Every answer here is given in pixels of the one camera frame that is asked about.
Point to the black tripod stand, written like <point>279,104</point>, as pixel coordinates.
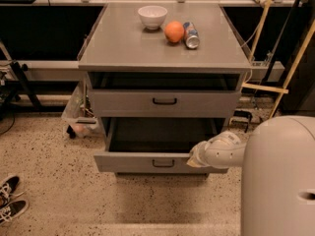
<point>20,75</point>

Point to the wooden frame stand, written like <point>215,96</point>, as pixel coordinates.
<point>282,35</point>

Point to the black sneaker near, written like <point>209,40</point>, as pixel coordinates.
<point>13,210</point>

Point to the grey drawer cabinet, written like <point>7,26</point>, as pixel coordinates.
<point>123,55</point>

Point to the orange fruit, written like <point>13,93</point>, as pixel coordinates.
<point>174,31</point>

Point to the white ceramic bowl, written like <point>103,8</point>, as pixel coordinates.
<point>152,17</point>

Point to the black sneaker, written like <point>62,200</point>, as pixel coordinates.
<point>7,188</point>
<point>13,210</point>

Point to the grey drawer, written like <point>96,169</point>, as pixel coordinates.
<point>146,145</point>
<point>162,103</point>

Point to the silver blue soda can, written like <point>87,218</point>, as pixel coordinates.
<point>191,37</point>

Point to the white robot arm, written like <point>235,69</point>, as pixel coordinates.
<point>278,174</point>

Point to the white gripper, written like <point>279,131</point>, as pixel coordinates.
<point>210,153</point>

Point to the black sneaker far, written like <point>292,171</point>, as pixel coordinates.
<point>7,188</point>

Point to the grey top drawer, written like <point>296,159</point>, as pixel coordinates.
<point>162,103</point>

